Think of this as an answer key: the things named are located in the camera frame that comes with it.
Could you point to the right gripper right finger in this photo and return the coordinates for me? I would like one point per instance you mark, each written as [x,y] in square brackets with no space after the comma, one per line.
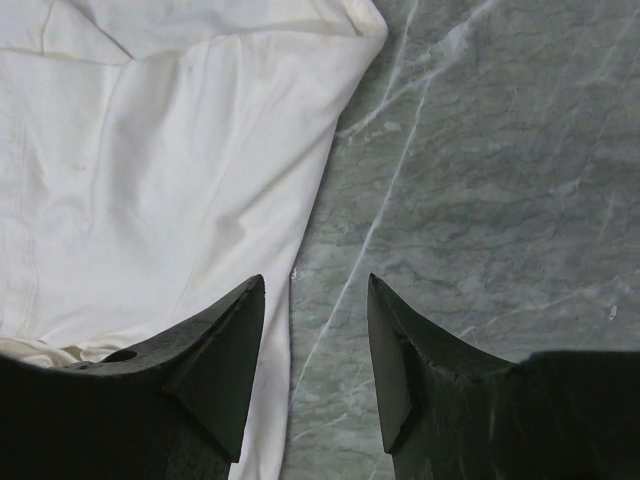
[449,410]

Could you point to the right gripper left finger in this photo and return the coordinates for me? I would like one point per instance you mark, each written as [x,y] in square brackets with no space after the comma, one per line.
[174,406]

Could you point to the cream white t-shirt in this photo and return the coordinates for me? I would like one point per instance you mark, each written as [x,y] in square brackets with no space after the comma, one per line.
[155,154]

